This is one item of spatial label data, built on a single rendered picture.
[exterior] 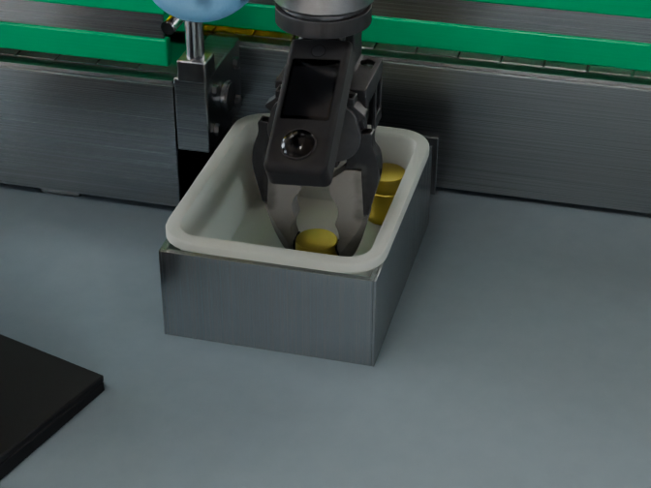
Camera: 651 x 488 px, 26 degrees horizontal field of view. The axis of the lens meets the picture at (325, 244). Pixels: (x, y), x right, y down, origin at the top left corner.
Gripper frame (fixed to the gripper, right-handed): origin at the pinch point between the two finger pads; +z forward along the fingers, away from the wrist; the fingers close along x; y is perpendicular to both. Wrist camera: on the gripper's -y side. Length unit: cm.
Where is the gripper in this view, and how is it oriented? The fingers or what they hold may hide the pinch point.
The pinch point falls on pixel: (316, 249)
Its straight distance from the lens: 112.0
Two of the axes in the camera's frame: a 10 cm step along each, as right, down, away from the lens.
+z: 0.0, 8.5, 5.3
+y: 2.4, -5.1, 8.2
